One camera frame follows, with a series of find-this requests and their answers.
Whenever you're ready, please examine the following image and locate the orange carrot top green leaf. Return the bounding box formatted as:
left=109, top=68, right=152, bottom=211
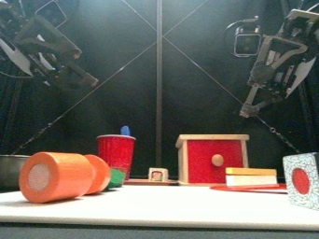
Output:
left=84, top=154, right=127, bottom=196

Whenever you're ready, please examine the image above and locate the orange toy carrot cylinder piece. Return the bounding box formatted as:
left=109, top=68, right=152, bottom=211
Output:
left=17, top=151, right=96, bottom=204

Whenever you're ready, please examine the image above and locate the wooden box red drawer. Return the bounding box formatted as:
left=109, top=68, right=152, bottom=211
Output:
left=175, top=134, right=251, bottom=187

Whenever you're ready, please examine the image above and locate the yellow toy slice block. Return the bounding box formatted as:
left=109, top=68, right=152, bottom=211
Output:
left=224, top=166, right=277, bottom=177

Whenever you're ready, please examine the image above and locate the white toy slice block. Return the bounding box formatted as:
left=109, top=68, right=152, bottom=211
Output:
left=225, top=174, right=279, bottom=188

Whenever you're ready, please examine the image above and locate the red ribbed plastic cup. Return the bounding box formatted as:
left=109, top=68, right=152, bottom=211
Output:
left=96, top=134, right=137, bottom=181

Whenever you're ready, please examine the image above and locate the patterned box red circle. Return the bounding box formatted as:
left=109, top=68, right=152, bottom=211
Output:
left=281, top=151, right=319, bottom=212

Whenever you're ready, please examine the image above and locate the red flat plate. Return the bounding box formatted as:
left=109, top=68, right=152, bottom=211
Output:
left=209, top=183, right=289, bottom=194

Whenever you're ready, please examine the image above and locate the small wooden picture cube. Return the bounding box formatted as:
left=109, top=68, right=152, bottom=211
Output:
left=147, top=167, right=169, bottom=182

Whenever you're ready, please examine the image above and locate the grey metal pot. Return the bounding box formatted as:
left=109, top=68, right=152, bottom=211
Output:
left=0, top=154, right=30, bottom=189

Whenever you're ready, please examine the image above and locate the flat wooden board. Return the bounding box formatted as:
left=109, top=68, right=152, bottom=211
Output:
left=123, top=178, right=180, bottom=187

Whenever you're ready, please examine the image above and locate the white flat board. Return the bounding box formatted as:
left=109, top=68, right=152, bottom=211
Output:
left=0, top=185, right=319, bottom=232

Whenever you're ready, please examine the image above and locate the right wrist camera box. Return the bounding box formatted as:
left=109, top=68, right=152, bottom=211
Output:
left=233, top=26, right=264, bottom=59

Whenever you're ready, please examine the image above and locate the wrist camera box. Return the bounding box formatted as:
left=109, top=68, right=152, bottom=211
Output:
left=233, top=26, right=264, bottom=59
left=33, top=0, right=68, bottom=29

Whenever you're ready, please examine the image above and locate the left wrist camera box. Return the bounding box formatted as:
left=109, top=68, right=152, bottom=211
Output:
left=33, top=0, right=68, bottom=29

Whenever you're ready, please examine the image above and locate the black right camera cable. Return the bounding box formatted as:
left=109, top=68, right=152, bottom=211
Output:
left=223, top=17, right=260, bottom=43

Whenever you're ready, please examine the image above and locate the grey vertical frame pole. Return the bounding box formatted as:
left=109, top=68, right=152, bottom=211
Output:
left=155, top=0, right=164, bottom=169

